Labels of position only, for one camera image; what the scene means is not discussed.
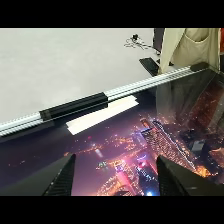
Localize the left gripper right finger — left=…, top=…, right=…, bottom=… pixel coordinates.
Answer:
left=156, top=155, right=224, bottom=197

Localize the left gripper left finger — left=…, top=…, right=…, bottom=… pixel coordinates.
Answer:
left=0, top=153, right=77, bottom=197

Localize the beige garment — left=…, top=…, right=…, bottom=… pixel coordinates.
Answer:
left=158, top=27, right=222, bottom=75

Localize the silver frame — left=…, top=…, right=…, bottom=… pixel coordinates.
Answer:
left=0, top=61, right=210, bottom=138

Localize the black cable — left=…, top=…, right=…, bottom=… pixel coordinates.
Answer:
left=124, top=33, right=157, bottom=51

